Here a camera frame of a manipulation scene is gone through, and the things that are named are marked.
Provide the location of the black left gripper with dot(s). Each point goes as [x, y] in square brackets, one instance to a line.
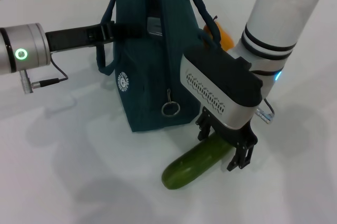
[71, 38]

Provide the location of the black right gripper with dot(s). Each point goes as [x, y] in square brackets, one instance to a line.
[237, 137]

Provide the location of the green cucumber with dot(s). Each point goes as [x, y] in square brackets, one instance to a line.
[189, 166]

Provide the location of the dark teal insulated lunch bag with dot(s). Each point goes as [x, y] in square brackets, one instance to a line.
[147, 76]

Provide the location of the white black-banded right robot arm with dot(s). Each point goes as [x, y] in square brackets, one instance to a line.
[279, 18]

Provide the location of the yellow orange pear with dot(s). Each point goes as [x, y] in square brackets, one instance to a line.
[226, 39]

